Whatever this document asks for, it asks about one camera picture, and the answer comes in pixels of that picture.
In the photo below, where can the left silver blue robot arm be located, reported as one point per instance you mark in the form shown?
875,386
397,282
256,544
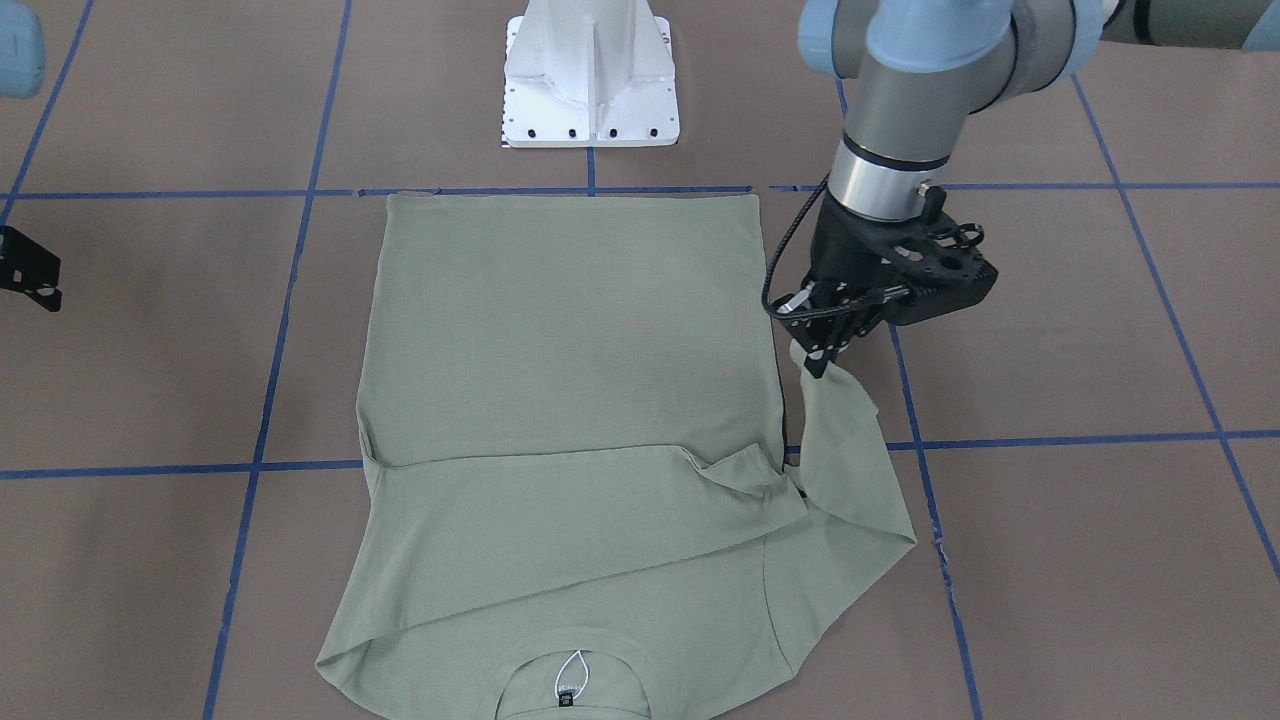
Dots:
921,68

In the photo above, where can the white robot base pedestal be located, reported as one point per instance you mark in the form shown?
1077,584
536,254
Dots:
589,75

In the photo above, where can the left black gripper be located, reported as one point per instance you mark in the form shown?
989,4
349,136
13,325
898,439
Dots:
843,247

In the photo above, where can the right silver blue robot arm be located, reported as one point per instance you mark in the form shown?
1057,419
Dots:
23,54

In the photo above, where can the olive green long-sleeve shirt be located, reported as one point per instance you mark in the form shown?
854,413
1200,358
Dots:
571,420

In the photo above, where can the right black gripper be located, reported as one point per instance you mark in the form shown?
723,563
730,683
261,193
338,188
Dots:
24,268

